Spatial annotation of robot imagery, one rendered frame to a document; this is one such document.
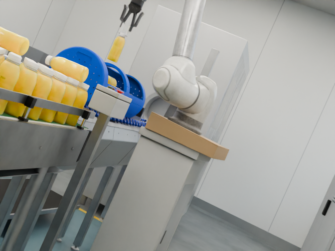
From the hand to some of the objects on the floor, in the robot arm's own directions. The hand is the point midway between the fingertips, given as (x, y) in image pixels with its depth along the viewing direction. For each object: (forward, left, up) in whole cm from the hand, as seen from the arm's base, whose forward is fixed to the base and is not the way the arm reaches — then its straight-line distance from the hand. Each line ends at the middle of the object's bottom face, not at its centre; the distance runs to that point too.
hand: (124, 30), depth 290 cm
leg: (-28, -36, -146) cm, 153 cm away
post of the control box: (-37, +91, -144) cm, 174 cm away
